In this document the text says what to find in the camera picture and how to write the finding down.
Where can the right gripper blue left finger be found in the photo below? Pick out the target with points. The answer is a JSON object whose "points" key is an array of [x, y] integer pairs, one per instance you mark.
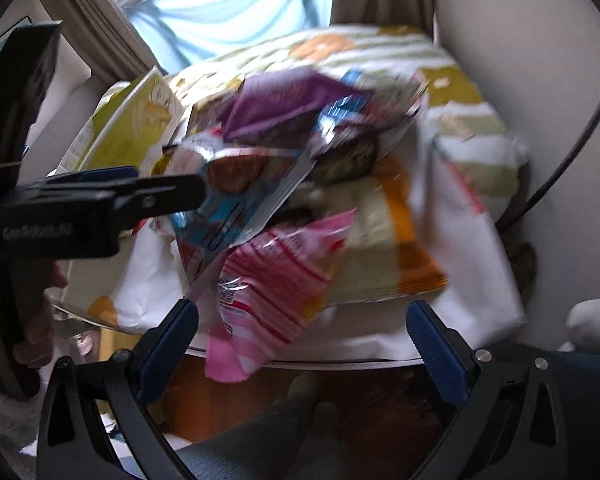
{"points": [[161, 349]]}

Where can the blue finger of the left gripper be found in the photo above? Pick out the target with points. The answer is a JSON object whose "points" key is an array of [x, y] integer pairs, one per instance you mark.
{"points": [[119, 204], [96, 176]]}

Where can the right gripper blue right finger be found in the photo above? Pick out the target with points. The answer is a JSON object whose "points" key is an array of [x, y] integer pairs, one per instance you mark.
{"points": [[448, 359]]}

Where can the white red shrimp flakes bag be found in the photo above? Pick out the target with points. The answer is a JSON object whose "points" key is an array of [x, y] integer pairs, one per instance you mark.
{"points": [[245, 186]]}

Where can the yellow green cardboard box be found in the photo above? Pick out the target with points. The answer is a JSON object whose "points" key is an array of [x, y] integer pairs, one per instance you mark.
{"points": [[132, 122]]}

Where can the pink striped snack bag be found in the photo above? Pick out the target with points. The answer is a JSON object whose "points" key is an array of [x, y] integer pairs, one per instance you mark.
{"points": [[269, 291]]}

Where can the floral patterned bed blanket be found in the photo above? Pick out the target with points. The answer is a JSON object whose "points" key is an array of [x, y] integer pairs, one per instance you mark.
{"points": [[417, 161]]}

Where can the brown left curtain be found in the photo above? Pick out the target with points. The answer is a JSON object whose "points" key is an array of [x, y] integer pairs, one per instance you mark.
{"points": [[103, 37]]}

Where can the purple snack bag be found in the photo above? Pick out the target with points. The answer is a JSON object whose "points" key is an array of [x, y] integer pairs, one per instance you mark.
{"points": [[269, 99]]}

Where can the light blue window cloth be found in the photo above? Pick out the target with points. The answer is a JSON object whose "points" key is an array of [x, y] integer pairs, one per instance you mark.
{"points": [[180, 33]]}

